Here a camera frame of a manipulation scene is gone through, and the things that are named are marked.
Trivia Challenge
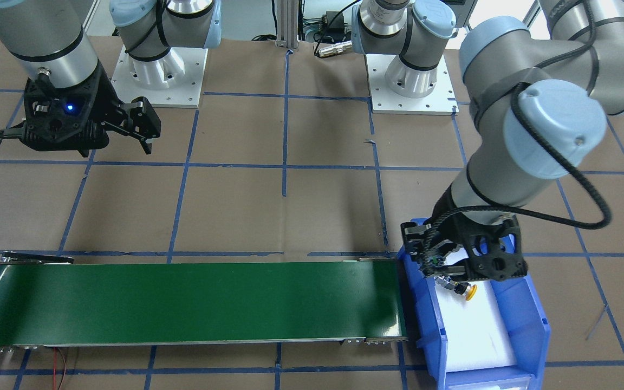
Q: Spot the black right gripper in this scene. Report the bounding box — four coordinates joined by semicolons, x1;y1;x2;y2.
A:
0;64;161;155

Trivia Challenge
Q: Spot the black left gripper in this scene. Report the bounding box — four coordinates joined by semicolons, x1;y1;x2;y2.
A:
401;214;528;282

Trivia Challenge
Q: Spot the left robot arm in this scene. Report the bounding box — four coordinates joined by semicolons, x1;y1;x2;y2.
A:
401;1;624;289

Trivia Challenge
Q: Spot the white foam pad bin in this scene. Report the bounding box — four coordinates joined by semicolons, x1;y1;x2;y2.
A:
435;281;517;372

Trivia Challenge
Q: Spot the blue bin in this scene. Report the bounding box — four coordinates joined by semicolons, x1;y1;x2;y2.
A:
397;249;550;389

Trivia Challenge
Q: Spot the green conveyor belt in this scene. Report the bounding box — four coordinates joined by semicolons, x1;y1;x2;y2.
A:
0;260;407;347

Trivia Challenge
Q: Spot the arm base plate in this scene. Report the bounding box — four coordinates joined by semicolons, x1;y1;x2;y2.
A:
112;48;209;108
366;54;459;115

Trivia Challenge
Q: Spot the aluminium frame post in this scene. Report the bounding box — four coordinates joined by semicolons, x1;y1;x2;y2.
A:
272;1;302;52

